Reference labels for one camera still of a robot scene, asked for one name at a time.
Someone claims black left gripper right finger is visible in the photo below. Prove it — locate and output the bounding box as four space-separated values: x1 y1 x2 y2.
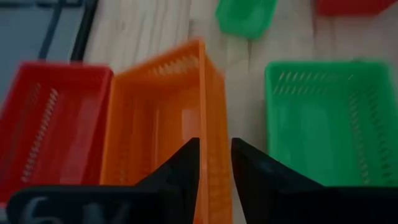
231 138 331 224

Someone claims black aluminium table frame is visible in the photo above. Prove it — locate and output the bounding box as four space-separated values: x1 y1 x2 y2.
0 0 100 63

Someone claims orange plastic basket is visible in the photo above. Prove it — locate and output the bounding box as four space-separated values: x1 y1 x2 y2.
99 39 234 224

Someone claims green plastic basket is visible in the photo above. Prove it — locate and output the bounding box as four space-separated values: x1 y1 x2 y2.
214 0 279 41
264 58 398 189

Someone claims red plastic basket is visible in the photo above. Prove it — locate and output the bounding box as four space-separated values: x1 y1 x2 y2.
0 60 114 208
315 0 398 17

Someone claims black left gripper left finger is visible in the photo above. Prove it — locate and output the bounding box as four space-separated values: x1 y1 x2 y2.
134 137 201 224

